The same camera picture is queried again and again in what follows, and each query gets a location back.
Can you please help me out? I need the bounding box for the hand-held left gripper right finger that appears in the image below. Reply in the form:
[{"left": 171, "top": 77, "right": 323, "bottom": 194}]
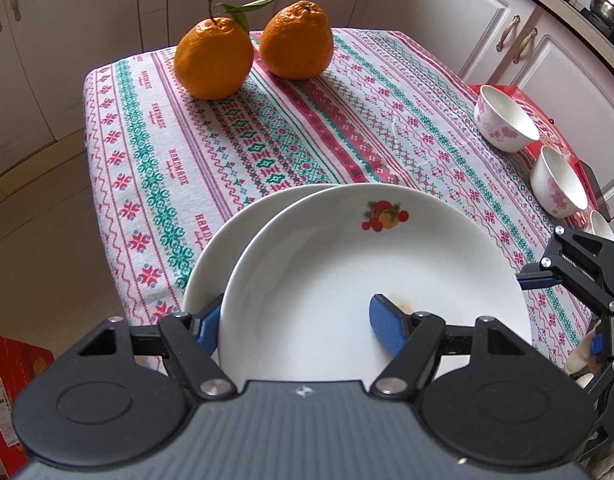
[{"left": 368, "top": 294, "right": 532, "bottom": 398}]

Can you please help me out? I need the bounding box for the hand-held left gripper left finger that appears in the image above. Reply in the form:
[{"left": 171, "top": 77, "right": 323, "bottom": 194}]
[{"left": 76, "top": 294, "right": 239, "bottom": 401}]

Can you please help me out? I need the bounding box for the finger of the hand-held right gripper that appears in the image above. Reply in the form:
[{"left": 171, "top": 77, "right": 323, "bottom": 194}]
[
  {"left": 581, "top": 316, "right": 614, "bottom": 461},
  {"left": 516, "top": 226, "right": 614, "bottom": 313}
]

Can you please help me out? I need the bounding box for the white fruit-print plate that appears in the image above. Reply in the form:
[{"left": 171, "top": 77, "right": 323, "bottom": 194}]
[
  {"left": 219, "top": 183, "right": 533, "bottom": 383},
  {"left": 181, "top": 183, "right": 340, "bottom": 366}
]

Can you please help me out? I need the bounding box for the white floral bowl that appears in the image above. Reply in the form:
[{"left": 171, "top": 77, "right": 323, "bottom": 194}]
[
  {"left": 584, "top": 210, "right": 614, "bottom": 242},
  {"left": 474, "top": 85, "right": 541, "bottom": 153},
  {"left": 530, "top": 145, "right": 589, "bottom": 219}
]

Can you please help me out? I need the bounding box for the red carton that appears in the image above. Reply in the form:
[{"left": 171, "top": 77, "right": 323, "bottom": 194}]
[{"left": 0, "top": 331, "right": 55, "bottom": 478}]

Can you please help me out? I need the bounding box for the patterned tablecloth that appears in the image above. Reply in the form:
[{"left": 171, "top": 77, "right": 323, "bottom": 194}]
[{"left": 82, "top": 27, "right": 610, "bottom": 376}]

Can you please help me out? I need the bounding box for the orange with leafy stem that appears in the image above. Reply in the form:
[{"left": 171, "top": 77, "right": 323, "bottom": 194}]
[{"left": 173, "top": 0, "right": 281, "bottom": 101}]

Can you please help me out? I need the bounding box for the orange without leaf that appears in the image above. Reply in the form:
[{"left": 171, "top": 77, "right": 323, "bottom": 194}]
[{"left": 259, "top": 1, "right": 334, "bottom": 80}]

